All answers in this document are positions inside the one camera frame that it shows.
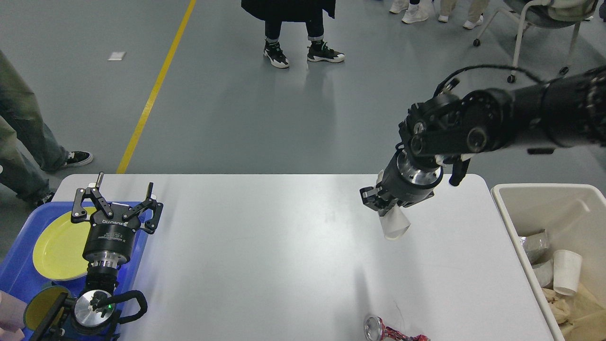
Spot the pink mug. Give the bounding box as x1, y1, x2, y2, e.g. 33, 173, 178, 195
0, 291, 27, 341

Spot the beige plastic bin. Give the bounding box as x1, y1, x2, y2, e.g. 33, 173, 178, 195
491, 183, 606, 341

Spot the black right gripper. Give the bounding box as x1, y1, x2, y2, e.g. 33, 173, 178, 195
359, 151, 444, 216

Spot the brown paper bag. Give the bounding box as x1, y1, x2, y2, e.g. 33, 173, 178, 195
560, 284, 606, 341

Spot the white paper cup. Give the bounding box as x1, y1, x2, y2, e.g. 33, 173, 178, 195
375, 170, 411, 241
553, 250, 583, 296

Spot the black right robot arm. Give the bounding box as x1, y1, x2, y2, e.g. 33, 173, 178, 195
360, 66, 606, 216

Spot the blue plastic tray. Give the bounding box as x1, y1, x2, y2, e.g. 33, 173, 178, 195
0, 202, 152, 341

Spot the person in white sneakers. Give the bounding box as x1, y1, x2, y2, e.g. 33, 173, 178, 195
389, 0, 429, 24

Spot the person in black coat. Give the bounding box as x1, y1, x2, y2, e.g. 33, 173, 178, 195
241, 0, 346, 69

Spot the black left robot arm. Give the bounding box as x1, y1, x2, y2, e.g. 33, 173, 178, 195
23, 172, 164, 341

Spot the person in beige trousers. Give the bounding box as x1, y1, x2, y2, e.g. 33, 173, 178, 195
437, 0, 490, 30

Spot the person in jeans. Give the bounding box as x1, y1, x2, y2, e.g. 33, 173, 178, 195
0, 53, 94, 207

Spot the white paper on floor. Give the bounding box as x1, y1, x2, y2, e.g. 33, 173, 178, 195
107, 51, 126, 61

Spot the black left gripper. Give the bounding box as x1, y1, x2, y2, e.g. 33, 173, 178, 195
70, 171, 163, 268

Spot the office chair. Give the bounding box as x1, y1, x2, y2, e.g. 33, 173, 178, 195
472, 0, 599, 84

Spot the brown paper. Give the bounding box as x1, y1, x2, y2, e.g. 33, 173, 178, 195
542, 288, 574, 324

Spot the yellow plate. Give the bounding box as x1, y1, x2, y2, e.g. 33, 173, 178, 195
32, 212, 91, 268

